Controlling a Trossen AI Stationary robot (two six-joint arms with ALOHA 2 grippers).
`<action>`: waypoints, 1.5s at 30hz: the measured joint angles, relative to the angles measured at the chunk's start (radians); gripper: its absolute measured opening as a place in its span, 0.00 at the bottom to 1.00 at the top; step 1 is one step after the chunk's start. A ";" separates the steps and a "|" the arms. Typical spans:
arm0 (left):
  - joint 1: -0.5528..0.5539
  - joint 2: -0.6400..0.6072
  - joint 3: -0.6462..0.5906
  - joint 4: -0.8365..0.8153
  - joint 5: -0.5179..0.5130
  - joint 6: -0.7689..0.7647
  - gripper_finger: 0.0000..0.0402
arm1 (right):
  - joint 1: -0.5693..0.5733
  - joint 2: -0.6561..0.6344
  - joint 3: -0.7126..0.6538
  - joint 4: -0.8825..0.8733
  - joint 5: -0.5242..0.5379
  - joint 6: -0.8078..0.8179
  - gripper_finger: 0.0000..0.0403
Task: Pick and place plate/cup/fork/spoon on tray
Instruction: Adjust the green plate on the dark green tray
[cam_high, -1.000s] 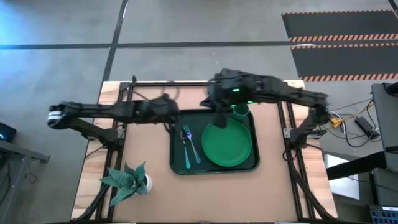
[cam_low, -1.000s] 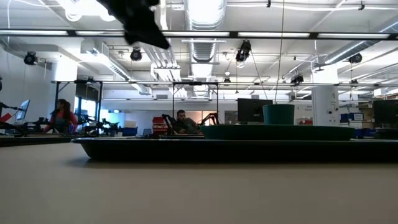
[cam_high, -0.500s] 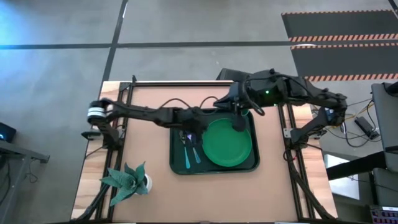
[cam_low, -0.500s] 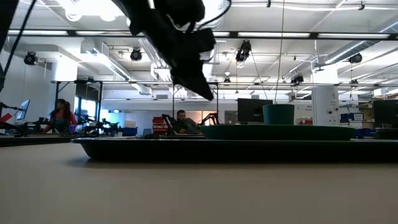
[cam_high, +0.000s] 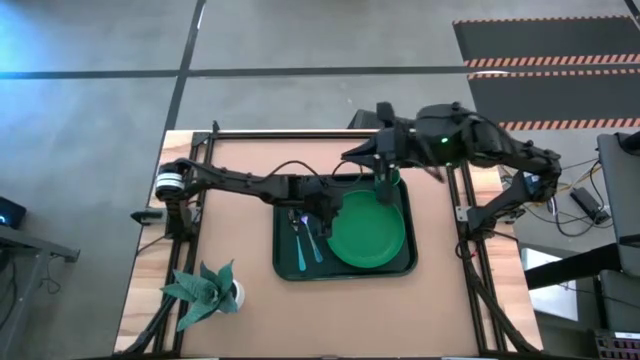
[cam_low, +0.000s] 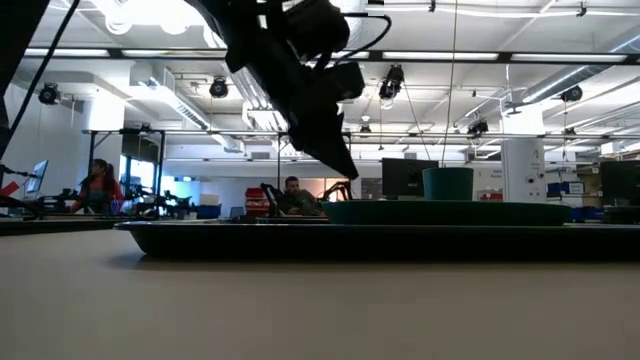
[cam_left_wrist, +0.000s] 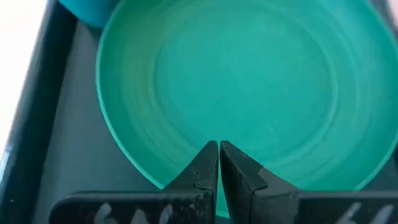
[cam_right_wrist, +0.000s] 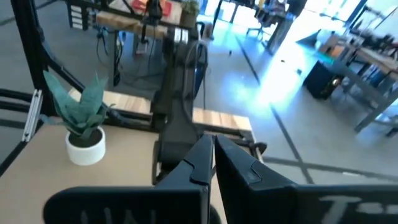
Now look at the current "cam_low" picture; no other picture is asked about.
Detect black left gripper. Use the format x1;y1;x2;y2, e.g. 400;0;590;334
224;9;367;181

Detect dark serving tray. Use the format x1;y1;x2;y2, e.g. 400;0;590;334
113;220;640;263

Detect teal cup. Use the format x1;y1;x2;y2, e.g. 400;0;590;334
422;167;475;203

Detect green plate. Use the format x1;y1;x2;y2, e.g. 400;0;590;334
321;199;572;227

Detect person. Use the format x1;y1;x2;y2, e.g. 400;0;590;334
72;158;126;216
272;175;324;217

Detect black computer monitor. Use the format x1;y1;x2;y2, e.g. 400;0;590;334
599;159;640;201
381;157;440;198

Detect red storage bins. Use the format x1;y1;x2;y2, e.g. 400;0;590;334
244;187;271;219

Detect white column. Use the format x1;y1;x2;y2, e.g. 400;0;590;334
501;137;547;204

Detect blue storage bins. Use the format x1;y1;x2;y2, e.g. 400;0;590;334
569;206;605;223
547;180;586;197

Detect lit computer monitor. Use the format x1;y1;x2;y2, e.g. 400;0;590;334
25;159;50;195

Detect thin hanging cable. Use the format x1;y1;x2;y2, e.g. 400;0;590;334
441;0;459;169
403;82;432;161

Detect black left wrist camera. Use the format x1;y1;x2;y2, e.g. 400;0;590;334
287;0;351;59

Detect black overhead frame bar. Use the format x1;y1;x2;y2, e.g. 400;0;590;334
22;45;640;65

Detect long black arm cable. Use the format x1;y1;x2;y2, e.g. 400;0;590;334
0;0;82;157

